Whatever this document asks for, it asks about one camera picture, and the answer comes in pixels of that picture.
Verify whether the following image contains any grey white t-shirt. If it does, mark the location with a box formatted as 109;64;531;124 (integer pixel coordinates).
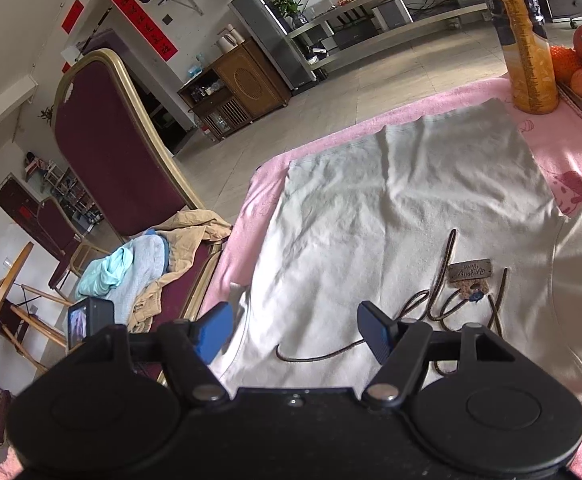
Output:
212;99;582;399

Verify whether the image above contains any light blue knit sweater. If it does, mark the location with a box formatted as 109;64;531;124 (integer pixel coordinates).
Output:
96;231;167;324

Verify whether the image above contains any tan beige jacket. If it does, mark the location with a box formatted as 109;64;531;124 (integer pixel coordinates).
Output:
127;209;233;333

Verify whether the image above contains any turquoise garment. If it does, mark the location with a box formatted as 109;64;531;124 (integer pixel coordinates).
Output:
76;246;134;298

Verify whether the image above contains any maroon chair by table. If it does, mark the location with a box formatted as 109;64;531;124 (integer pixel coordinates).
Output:
37;197;110;300

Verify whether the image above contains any maroon gold banquet chair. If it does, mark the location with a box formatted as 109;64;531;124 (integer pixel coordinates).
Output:
52;49;228;333

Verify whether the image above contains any shoe rack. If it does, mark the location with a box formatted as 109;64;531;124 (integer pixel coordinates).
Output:
24;152;103;234

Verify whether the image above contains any round wooden table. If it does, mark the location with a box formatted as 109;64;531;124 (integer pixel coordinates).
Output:
0;242;72;373

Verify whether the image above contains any wooden cabinet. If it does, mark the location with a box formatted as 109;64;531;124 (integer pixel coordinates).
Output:
178;38;291;142

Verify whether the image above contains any silver tower speaker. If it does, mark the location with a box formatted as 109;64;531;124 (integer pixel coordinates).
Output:
229;0;318;94

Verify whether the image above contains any orange fruit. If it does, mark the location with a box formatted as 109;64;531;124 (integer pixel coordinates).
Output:
550;46;582;86

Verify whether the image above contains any grey tv shelf unit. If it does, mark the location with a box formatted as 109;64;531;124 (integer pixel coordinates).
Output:
285;0;488;73

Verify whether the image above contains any potted green plant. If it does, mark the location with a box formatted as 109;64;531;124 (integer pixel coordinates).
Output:
271;0;301;25

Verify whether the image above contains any orange juice bottle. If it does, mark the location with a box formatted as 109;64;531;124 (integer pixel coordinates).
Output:
485;0;559;115

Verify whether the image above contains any small action camera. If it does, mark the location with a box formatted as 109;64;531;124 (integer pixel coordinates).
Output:
66;297;115;351

